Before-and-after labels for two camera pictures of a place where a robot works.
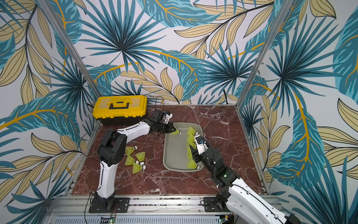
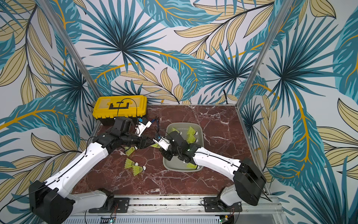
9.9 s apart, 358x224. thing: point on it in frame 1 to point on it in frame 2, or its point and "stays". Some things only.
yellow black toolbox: [120, 110] stays
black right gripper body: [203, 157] to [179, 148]
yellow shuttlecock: [191, 163] stays
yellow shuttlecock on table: [137, 168] stays
